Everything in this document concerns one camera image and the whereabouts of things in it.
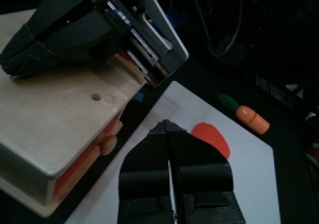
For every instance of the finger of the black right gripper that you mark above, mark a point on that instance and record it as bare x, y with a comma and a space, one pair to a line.
61, 47
65, 6

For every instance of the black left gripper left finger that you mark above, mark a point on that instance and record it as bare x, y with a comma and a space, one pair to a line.
145, 178

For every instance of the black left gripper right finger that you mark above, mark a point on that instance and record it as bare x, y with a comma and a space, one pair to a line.
203, 178

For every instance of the flat orange dough disc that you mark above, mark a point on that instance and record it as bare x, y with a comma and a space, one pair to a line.
213, 137

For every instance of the red drawer with wooden knob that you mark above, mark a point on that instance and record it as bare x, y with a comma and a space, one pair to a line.
78, 168

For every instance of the wooden drawer box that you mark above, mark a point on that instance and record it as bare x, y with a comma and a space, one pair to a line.
49, 118

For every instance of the white cutting board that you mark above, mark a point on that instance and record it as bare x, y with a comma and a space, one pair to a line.
252, 184

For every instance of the small blue piece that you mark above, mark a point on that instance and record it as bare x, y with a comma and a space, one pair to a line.
137, 97

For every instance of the orange toy carrot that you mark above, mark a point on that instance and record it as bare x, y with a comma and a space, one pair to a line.
251, 120

